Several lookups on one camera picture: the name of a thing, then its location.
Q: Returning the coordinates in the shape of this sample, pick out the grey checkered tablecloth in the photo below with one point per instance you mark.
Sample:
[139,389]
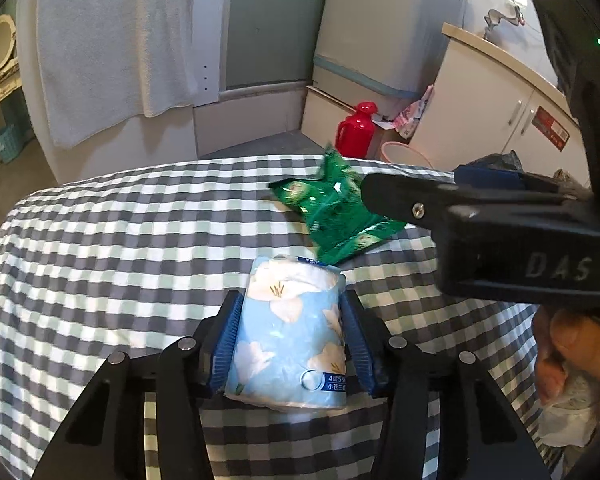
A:
[130,240]

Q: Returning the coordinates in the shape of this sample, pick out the pink plastic basin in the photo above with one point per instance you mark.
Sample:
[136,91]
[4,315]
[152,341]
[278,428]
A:
[405,155]

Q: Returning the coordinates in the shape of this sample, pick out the white dressing table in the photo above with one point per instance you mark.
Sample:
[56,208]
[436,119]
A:
[0,90]

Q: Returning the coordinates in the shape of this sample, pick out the green snack packet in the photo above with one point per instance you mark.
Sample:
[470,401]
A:
[330,210]

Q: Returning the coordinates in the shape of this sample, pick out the turquoise plastic basket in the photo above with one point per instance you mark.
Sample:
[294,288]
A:
[7,142]

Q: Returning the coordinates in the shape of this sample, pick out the white cabinet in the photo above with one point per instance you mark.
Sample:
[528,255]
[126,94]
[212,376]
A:
[490,90]

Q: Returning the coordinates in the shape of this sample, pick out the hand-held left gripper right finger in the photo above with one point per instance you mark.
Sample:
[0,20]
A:
[360,340]

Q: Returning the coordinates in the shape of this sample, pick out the red thermos jug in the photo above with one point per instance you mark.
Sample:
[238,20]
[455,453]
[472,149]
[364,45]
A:
[355,132]

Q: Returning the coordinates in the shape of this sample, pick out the white cloth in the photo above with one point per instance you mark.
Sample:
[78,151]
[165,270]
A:
[575,410]

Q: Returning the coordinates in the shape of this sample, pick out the white washing machine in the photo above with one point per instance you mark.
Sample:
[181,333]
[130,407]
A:
[380,25]

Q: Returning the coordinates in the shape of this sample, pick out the small brown box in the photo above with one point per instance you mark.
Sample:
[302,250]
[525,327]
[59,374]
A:
[386,129]

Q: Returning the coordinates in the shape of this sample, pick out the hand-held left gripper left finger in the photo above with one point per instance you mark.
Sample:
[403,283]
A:
[227,330]

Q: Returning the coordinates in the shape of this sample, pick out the black trash bag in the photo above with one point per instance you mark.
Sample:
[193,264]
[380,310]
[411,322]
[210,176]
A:
[500,160]

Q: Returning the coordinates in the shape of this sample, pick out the pink patterned bag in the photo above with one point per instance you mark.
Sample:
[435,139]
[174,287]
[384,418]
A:
[415,112]

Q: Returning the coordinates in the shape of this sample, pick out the white door post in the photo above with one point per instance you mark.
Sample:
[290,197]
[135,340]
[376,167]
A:
[207,35]

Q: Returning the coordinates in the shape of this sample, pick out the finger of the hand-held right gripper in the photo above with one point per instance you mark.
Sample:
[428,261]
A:
[490,179]
[400,200]

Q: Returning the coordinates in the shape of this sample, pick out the white board panel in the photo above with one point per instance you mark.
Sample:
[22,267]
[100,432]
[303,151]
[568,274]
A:
[325,115]

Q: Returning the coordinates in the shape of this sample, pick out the white hanging towel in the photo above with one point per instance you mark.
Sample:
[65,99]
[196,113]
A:
[110,35]

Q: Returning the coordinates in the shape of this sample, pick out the person's right hand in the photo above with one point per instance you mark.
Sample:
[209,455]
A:
[570,345]

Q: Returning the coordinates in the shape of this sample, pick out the blue floral tissue pack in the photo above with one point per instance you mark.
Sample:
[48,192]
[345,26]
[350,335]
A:
[285,330]

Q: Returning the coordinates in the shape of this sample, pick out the metal faucet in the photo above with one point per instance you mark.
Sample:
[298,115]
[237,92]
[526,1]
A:
[502,17]

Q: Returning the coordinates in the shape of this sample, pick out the red cabinet sticker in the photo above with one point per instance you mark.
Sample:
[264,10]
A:
[550,127]

